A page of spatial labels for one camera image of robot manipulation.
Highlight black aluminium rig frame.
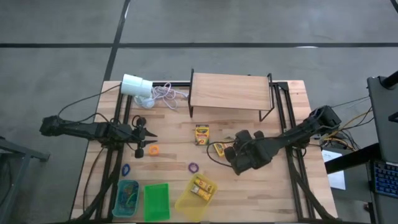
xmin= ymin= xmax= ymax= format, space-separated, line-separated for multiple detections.
xmin=70 ymin=81 xmax=340 ymax=223

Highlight black camera cable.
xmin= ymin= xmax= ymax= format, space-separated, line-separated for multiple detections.
xmin=206 ymin=136 xmax=282 ymax=169

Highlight green rubber band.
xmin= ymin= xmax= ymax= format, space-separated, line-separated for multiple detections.
xmin=124 ymin=185 xmax=139 ymax=207

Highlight yellow and black cable bundle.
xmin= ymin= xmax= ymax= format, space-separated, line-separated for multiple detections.
xmin=317 ymin=96 xmax=374 ymax=153

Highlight wooden shelf riser black legs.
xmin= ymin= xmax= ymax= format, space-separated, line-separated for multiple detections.
xmin=188 ymin=68 xmax=276 ymax=123

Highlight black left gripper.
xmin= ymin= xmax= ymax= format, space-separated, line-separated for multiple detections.
xmin=129 ymin=115 xmax=159 ymax=159

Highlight green plastic basket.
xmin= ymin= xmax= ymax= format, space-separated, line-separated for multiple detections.
xmin=143 ymin=182 xmax=171 ymax=223

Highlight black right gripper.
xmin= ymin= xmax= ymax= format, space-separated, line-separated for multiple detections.
xmin=223 ymin=129 xmax=266 ymax=163

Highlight grey metal stand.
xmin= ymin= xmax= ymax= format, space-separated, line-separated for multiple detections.
xmin=0 ymin=136 xmax=50 ymax=224

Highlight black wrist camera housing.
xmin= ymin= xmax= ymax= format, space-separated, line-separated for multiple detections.
xmin=231 ymin=152 xmax=259 ymax=176

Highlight small Crayola crayon box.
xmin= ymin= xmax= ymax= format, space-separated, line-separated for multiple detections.
xmin=194 ymin=176 xmax=215 ymax=192
xmin=189 ymin=185 xmax=213 ymax=202

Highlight white paper sheet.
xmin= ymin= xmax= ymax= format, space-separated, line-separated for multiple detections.
xmin=322 ymin=149 xmax=346 ymax=190

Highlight white cable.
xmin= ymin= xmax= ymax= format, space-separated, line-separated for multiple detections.
xmin=150 ymin=82 xmax=190 ymax=111

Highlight black backlit keyboard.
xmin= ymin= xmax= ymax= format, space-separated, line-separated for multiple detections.
xmin=373 ymin=160 xmax=398 ymax=198

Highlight teal plastic bin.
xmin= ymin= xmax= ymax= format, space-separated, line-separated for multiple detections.
xmin=111 ymin=179 xmax=141 ymax=218

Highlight blue rubber band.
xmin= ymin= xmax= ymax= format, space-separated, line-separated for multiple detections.
xmin=116 ymin=183 xmax=131 ymax=205

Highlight yellow translucent plastic bin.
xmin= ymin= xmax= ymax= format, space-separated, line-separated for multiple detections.
xmin=174 ymin=172 xmax=218 ymax=223

